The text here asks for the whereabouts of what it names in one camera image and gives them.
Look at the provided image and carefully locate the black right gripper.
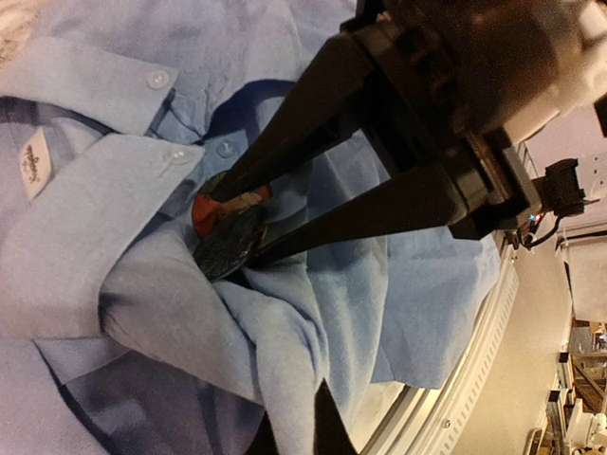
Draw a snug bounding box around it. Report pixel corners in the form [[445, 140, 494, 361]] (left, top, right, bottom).
[[248, 1, 593, 267]]

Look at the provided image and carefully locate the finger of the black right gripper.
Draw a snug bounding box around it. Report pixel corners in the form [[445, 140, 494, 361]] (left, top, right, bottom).
[[212, 34, 377, 199]]

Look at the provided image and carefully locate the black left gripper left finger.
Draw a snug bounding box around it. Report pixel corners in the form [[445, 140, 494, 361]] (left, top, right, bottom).
[[248, 413, 279, 455]]

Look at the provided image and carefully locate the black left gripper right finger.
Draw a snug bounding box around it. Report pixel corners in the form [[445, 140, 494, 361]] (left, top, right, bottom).
[[313, 380, 358, 455]]

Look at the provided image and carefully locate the blue shirt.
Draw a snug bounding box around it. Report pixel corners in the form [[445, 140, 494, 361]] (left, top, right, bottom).
[[1, 1, 500, 454]]

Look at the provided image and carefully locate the round brooch dark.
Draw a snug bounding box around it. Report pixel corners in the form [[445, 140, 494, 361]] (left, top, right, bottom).
[[193, 206, 267, 282]]

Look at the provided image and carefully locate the round brooch orange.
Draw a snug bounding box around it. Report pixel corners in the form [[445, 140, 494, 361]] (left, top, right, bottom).
[[192, 172, 273, 238]]

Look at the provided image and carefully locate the aluminium front rail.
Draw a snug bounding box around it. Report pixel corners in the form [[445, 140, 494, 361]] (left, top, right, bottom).
[[355, 228, 519, 454]]

